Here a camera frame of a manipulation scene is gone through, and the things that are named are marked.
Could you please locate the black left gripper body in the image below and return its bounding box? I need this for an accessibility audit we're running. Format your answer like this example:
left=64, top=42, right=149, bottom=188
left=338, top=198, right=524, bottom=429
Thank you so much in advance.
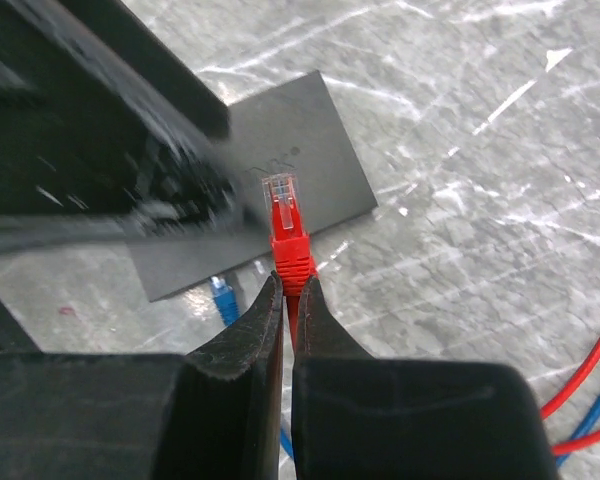
left=0, top=1, right=245, bottom=235

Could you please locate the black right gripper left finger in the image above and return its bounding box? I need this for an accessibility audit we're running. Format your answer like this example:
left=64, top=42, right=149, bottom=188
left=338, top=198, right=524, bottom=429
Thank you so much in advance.
left=188, top=273, right=284, bottom=479

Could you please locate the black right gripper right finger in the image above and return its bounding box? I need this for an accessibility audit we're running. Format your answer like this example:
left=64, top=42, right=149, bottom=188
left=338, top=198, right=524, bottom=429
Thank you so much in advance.
left=291, top=277, right=374, bottom=479

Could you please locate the blue ethernet cable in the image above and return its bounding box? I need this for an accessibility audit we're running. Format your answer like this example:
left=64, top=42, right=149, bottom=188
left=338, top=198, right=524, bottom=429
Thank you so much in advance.
left=208, top=275, right=600, bottom=469

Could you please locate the black network switch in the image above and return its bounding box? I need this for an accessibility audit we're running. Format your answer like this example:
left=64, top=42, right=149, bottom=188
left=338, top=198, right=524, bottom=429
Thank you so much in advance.
left=129, top=71, right=377, bottom=301

